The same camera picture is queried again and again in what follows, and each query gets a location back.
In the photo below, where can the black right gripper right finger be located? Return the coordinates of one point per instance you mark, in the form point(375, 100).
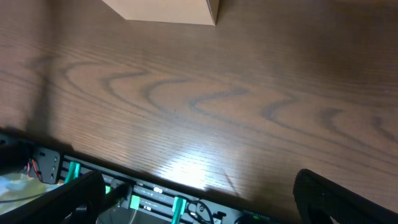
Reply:
point(320, 200)

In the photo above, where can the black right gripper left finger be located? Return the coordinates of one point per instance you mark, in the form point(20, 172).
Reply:
point(78, 201)

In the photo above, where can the brown cardboard box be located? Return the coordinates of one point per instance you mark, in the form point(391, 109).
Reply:
point(202, 12)

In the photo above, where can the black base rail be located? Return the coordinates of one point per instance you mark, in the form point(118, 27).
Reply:
point(129, 196)

